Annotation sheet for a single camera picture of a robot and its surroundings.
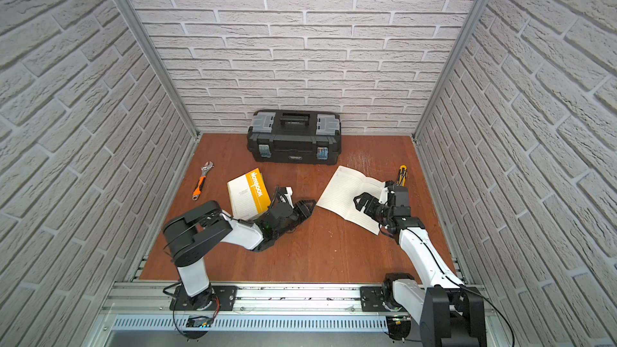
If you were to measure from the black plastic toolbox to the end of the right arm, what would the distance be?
0.95 ft

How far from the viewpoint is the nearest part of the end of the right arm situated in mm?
610

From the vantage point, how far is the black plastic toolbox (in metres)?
0.97
